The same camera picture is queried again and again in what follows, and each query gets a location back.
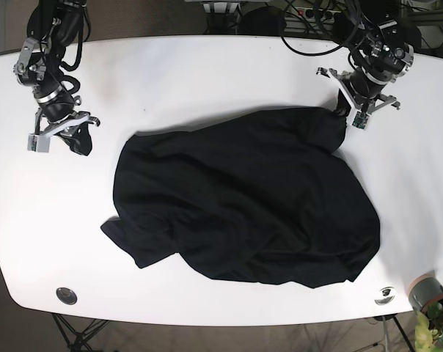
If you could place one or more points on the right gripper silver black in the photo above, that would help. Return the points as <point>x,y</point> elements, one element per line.
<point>73,130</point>

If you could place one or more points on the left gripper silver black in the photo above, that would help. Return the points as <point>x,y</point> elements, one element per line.
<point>358,97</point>

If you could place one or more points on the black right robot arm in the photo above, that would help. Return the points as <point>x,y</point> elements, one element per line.
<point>56,32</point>

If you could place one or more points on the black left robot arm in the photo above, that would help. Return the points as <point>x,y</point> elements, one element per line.
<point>379,54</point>

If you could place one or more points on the left silver table grommet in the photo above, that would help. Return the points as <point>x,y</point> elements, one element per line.
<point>66,296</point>

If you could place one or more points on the silver table grommet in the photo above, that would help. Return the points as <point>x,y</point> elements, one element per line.
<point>385,296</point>
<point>66,296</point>

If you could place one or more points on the right silver table grommet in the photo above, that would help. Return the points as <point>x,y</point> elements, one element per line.
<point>385,296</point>

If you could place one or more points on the grey plant pot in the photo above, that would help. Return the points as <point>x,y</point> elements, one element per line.
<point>424,291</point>

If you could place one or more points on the black folding table legs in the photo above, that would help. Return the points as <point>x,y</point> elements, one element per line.
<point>78,341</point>

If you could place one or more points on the green potted plant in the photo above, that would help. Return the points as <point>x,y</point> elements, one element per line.
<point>428,333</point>

